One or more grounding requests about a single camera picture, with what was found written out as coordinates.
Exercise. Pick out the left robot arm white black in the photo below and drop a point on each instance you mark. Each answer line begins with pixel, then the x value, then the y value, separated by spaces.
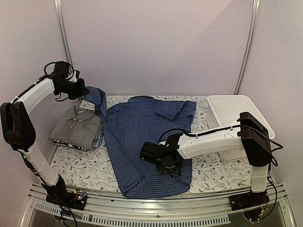
pixel 18 130

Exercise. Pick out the grey folded shirt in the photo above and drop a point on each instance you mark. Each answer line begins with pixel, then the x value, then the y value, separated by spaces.
pixel 77 125

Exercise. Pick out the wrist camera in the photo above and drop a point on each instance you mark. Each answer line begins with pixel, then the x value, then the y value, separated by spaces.
pixel 152 153
pixel 66 70

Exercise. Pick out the white plastic basket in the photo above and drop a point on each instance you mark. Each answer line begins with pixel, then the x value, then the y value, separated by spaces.
pixel 227 108

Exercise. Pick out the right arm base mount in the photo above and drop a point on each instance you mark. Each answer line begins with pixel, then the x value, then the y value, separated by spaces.
pixel 247 200

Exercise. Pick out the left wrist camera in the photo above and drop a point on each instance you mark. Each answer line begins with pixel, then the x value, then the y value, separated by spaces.
pixel 66 70

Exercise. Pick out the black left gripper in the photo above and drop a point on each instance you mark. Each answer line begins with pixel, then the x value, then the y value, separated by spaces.
pixel 81 91

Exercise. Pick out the light blue folded shirt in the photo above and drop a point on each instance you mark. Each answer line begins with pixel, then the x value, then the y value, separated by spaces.
pixel 99 139

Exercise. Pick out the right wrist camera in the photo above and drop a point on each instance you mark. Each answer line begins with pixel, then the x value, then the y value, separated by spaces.
pixel 152 153

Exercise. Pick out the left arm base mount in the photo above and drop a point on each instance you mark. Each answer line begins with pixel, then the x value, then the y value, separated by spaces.
pixel 74 200

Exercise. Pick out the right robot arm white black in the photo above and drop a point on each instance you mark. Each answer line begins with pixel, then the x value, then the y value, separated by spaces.
pixel 190 145

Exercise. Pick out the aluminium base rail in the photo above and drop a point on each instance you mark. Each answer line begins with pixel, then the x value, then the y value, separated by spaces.
pixel 111 209

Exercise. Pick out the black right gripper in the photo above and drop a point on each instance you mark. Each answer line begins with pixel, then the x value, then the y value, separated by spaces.
pixel 161 170

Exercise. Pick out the aluminium frame post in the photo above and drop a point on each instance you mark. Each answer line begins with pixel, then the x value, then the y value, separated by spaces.
pixel 62 31
pixel 248 46

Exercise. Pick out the right aluminium frame post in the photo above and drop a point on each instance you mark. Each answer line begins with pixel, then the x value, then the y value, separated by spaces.
pixel 248 46

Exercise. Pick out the left aluminium frame post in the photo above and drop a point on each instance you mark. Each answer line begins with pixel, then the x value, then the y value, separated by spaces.
pixel 62 31

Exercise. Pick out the floral white tablecloth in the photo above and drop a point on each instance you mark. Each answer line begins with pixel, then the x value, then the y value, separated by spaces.
pixel 92 170

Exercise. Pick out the blue checked long sleeve shirt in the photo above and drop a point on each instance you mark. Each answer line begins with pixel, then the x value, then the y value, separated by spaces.
pixel 127 126

